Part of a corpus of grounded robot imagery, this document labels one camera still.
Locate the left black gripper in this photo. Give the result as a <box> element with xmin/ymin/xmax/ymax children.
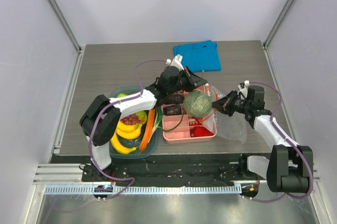
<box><xmin>168</xmin><ymin>66</ymin><xmax>207</xmax><ymax>96</ymax></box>

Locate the green netted melon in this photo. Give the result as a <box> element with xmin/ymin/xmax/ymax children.
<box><xmin>183</xmin><ymin>90</ymin><xmax>212</xmax><ymax>118</ymax></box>

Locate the clear zip top bag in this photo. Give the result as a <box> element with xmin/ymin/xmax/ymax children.
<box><xmin>201</xmin><ymin>83</ymin><xmax>248</xmax><ymax>145</ymax></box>

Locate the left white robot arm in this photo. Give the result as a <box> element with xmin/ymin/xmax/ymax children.
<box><xmin>80</xmin><ymin>66</ymin><xmax>207</xmax><ymax>181</ymax></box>

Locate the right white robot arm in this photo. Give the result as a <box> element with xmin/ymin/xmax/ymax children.
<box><xmin>212</xmin><ymin>83</ymin><xmax>313</xmax><ymax>198</ymax></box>

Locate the dotted dark rolled sock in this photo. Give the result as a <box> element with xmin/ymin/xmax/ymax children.
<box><xmin>163</xmin><ymin>104</ymin><xmax>182</xmax><ymax>116</ymax></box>

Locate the green onion stalk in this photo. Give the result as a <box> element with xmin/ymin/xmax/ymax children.
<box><xmin>153</xmin><ymin>108</ymin><xmax>187</xmax><ymax>133</ymax></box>

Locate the pink divided organizer tray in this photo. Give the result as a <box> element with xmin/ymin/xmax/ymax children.
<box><xmin>162</xmin><ymin>85</ymin><xmax>218</xmax><ymax>145</ymax></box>

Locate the blue folded cloth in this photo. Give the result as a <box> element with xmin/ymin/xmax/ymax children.
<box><xmin>173</xmin><ymin>40</ymin><xmax>222</xmax><ymax>73</ymax></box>

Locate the yellow green bell pepper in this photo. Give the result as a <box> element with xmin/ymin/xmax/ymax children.
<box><xmin>135</xmin><ymin>111</ymin><xmax>147</xmax><ymax>124</ymax></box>

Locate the purple grape bunch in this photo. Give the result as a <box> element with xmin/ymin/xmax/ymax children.
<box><xmin>121</xmin><ymin>114</ymin><xmax>141</xmax><ymax>125</ymax></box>

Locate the green apple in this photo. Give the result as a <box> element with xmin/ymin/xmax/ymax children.
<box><xmin>117</xmin><ymin>93</ymin><xmax>127</xmax><ymax>98</ymax></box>

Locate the teal plastic fruit bin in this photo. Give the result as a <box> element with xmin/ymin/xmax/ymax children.
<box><xmin>109</xmin><ymin>86</ymin><xmax>159</xmax><ymax>159</ymax></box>

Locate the orange carrot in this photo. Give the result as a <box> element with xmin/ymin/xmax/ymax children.
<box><xmin>139</xmin><ymin>109</ymin><xmax>156</xmax><ymax>152</ymax></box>

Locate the yellow banana upper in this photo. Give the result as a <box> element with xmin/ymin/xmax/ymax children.
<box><xmin>117</xmin><ymin>121</ymin><xmax>143</xmax><ymax>133</ymax></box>

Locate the yellow banana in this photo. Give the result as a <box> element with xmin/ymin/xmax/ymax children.
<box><xmin>116</xmin><ymin>129</ymin><xmax>141</xmax><ymax>140</ymax></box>
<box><xmin>110</xmin><ymin>134</ymin><xmax>137</xmax><ymax>155</ymax></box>
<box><xmin>117</xmin><ymin>121</ymin><xmax>143</xmax><ymax>133</ymax></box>

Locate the yellow banana middle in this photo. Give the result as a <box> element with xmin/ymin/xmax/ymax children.
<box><xmin>116</xmin><ymin>129</ymin><xmax>141</xmax><ymax>140</ymax></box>

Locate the yellow banana lower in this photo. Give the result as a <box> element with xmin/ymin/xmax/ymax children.
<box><xmin>110</xmin><ymin>134</ymin><xmax>137</xmax><ymax>155</ymax></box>

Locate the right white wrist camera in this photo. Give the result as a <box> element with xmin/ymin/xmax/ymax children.
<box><xmin>237</xmin><ymin>80</ymin><xmax>250</xmax><ymax>99</ymax></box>

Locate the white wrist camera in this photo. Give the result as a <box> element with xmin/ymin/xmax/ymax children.
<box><xmin>237</xmin><ymin>80</ymin><xmax>250</xmax><ymax>99</ymax></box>
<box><xmin>166</xmin><ymin>54</ymin><xmax>184</xmax><ymax>71</ymax></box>

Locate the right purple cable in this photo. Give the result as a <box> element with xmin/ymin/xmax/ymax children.
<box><xmin>249</xmin><ymin>82</ymin><xmax>315</xmax><ymax>203</ymax></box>

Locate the purple cable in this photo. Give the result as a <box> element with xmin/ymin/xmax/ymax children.
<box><xmin>88</xmin><ymin>59</ymin><xmax>172</xmax><ymax>200</ymax></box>
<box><xmin>249</xmin><ymin>82</ymin><xmax>315</xmax><ymax>203</ymax></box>

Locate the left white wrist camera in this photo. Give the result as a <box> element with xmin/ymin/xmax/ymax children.
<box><xmin>166</xmin><ymin>54</ymin><xmax>184</xmax><ymax>71</ymax></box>

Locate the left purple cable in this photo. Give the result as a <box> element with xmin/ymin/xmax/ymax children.
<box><xmin>88</xmin><ymin>59</ymin><xmax>172</xmax><ymax>200</ymax></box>

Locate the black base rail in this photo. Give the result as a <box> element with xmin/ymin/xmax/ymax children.
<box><xmin>51</xmin><ymin>154</ymin><xmax>264</xmax><ymax>187</ymax></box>

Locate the slotted cable duct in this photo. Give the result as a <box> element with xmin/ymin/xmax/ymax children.
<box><xmin>44</xmin><ymin>184</ymin><xmax>242</xmax><ymax>195</ymax></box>

